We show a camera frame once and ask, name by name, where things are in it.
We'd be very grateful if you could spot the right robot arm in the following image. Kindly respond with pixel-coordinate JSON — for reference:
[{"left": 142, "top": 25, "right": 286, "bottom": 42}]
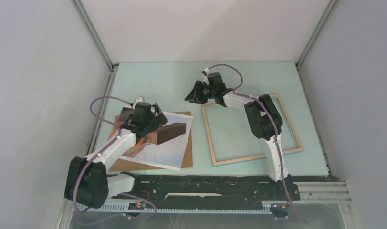
[{"left": 185, "top": 72, "right": 289, "bottom": 199}]

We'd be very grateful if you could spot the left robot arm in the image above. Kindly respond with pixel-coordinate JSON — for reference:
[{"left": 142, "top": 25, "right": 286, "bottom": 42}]
[{"left": 64, "top": 102, "right": 168, "bottom": 209}]

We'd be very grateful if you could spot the corner aluminium post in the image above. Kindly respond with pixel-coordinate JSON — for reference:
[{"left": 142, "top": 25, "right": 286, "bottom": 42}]
[
  {"left": 70, "top": 0, "right": 114, "bottom": 71},
  {"left": 296, "top": 0, "right": 339, "bottom": 70}
]

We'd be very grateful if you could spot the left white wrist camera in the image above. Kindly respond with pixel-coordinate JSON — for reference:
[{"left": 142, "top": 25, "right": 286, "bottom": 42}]
[{"left": 131, "top": 96, "right": 145, "bottom": 109}]

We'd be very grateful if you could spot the right corner aluminium post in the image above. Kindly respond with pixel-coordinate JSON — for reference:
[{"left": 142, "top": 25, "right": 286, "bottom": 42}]
[{"left": 296, "top": 0, "right": 339, "bottom": 70}]

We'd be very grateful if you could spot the wooden picture frame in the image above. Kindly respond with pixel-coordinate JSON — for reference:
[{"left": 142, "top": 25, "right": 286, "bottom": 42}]
[{"left": 201, "top": 94, "right": 304, "bottom": 166}]

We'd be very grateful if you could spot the left corner aluminium post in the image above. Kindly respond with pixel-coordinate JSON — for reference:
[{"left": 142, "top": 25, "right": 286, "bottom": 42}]
[{"left": 70, "top": 0, "right": 114, "bottom": 71}]

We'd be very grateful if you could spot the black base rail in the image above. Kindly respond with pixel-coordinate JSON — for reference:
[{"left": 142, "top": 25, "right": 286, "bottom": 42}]
[{"left": 105, "top": 174, "right": 301, "bottom": 212}]

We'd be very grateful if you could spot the colourful balloon photo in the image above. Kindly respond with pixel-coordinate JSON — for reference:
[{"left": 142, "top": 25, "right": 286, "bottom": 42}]
[{"left": 108, "top": 109, "right": 194, "bottom": 172}]

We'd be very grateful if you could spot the dark brown wooden block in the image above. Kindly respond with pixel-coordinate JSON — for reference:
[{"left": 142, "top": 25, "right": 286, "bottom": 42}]
[{"left": 146, "top": 123, "right": 187, "bottom": 145}]

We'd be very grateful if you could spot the aluminium mounting profile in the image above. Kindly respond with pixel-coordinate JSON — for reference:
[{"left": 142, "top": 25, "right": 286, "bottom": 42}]
[{"left": 59, "top": 181, "right": 352, "bottom": 229}]

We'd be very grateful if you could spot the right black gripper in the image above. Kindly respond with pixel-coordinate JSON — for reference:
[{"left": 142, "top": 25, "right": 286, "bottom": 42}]
[{"left": 185, "top": 81, "right": 216, "bottom": 105}]

